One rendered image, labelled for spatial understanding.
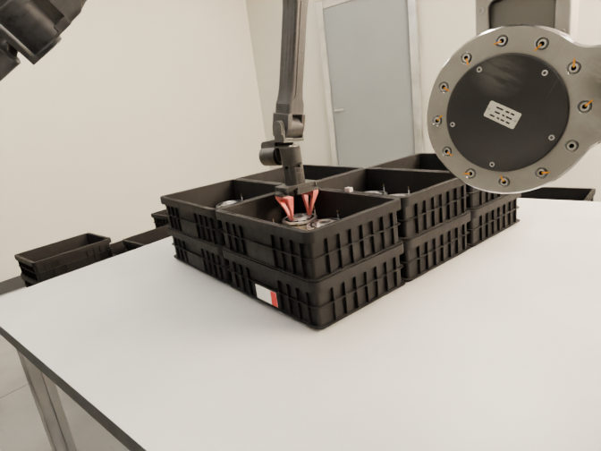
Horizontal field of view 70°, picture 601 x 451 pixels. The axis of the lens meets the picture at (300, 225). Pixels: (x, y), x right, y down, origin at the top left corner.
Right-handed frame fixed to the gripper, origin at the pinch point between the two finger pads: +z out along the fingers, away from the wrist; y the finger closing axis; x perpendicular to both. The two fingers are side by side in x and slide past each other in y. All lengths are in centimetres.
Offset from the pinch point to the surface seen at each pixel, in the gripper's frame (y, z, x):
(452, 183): -30.6, -3.9, 28.2
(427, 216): -20.6, 2.3, 27.8
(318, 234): 16.2, -4.5, 32.3
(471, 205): -41.9, 5.2, 25.7
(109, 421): 61, 17, 27
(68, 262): 55, 29, -143
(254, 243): 20.6, 0.3, 10.8
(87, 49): -14, -105, -333
